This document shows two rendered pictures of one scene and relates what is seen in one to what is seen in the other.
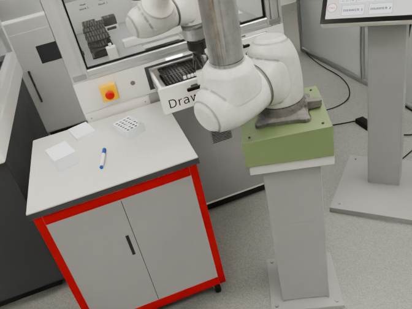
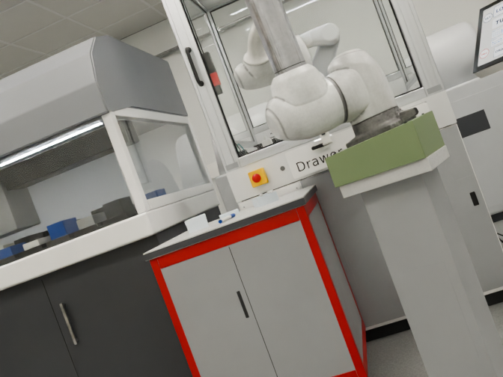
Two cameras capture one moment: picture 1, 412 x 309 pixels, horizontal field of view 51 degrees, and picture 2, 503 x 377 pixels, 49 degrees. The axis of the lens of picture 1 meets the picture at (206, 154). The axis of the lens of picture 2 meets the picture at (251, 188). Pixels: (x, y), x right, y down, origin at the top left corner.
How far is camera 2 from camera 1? 1.00 m
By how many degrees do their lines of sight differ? 37
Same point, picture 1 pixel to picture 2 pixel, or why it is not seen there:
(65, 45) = (218, 135)
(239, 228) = not seen: hidden behind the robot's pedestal
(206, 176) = (379, 282)
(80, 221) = (191, 267)
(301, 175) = (406, 197)
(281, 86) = (353, 91)
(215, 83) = (275, 87)
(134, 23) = (236, 73)
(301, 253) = (439, 318)
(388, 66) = not seen: outside the picture
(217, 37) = (269, 44)
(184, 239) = (304, 305)
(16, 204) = not seen: hidden behind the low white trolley
